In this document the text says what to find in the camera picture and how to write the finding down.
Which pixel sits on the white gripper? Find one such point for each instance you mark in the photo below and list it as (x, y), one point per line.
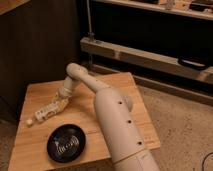
(63, 92)

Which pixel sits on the white plastic bottle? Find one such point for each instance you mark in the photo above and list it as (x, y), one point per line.
(43, 114)

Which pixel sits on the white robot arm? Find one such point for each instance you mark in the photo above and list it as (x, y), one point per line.
(125, 143)

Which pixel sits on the black ceramic bowl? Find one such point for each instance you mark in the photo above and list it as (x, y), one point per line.
(66, 143)

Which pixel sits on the wooden table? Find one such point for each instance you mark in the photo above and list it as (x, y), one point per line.
(29, 150)

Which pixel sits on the metal pole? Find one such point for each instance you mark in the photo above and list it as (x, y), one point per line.
(90, 32)

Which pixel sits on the upper wooden shelf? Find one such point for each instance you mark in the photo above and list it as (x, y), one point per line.
(158, 8)

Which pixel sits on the wooden beam rail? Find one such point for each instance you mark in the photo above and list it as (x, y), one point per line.
(144, 59)

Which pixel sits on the black handle object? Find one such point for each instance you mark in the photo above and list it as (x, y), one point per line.
(193, 65)

